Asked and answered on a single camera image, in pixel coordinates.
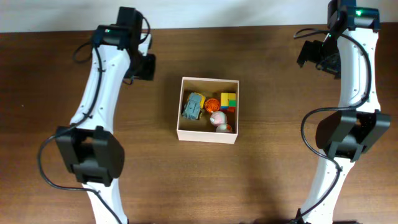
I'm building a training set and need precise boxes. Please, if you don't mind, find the yellow grey toy truck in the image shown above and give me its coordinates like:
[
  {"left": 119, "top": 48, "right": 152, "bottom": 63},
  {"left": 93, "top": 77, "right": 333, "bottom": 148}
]
[{"left": 182, "top": 92, "right": 205, "bottom": 120}]

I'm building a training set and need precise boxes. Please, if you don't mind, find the orange ridged disc toy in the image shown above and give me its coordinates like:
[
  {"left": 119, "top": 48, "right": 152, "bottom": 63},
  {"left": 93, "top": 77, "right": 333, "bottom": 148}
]
[{"left": 205, "top": 98, "right": 220, "bottom": 113}]

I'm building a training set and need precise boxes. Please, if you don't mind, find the pink white duck toy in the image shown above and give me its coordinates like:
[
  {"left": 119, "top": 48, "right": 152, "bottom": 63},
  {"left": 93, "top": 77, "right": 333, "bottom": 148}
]
[{"left": 210, "top": 111, "right": 233, "bottom": 133}]

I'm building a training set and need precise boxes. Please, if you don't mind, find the colourful puzzle cube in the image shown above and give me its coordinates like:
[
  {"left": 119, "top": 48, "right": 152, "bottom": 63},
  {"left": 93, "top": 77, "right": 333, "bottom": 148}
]
[{"left": 220, "top": 93, "right": 237, "bottom": 113}]

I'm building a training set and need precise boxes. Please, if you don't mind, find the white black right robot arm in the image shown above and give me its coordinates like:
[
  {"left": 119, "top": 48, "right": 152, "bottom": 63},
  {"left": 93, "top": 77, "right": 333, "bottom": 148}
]
[{"left": 291, "top": 0, "right": 391, "bottom": 223}]

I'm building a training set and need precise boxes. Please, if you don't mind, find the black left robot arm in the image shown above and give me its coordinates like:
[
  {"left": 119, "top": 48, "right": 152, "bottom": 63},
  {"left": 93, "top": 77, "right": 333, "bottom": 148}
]
[{"left": 55, "top": 7, "right": 156, "bottom": 223}]

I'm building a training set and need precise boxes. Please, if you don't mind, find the white cardboard box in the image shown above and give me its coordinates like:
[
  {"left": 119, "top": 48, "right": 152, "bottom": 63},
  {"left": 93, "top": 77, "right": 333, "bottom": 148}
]
[{"left": 177, "top": 77, "right": 239, "bottom": 144}]

